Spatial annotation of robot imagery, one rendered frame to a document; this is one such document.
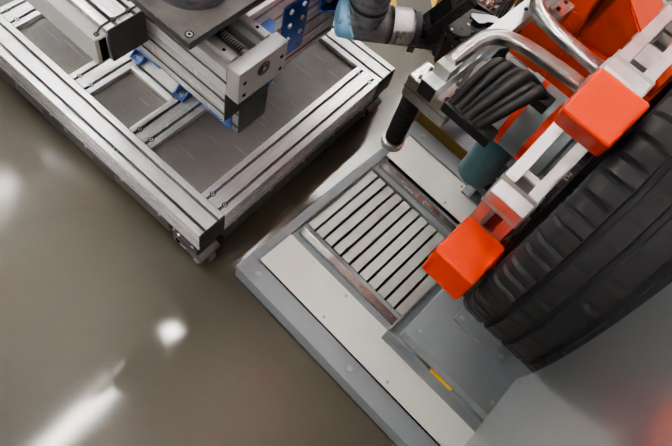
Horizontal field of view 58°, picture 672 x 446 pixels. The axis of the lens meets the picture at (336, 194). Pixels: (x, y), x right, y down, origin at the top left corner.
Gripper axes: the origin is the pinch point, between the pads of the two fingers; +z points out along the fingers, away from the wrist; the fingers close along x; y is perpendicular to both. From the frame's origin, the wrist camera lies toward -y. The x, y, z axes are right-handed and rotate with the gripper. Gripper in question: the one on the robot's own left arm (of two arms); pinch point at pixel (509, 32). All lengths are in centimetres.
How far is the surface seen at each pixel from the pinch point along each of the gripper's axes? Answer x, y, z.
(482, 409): 63, 61, 11
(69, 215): 8, 83, -99
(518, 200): 48, -14, -13
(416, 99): 27.0, -8.7, -24.4
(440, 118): 30.6, -9.0, -20.8
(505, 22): 13.7, -15.0, -9.8
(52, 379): 54, 83, -94
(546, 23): 15.6, -17.7, -4.1
